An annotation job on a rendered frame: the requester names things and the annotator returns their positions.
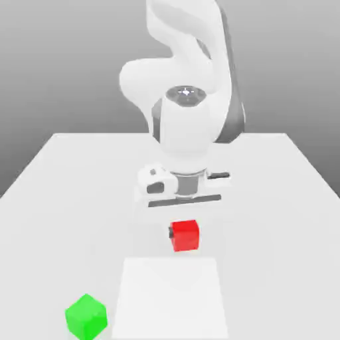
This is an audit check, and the small red cube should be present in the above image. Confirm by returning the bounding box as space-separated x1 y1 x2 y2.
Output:
168 219 200 253

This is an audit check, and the small green cube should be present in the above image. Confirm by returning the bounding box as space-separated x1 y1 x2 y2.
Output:
64 293 108 340

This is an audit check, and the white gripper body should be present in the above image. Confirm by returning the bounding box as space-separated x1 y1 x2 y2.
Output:
134 191 228 217

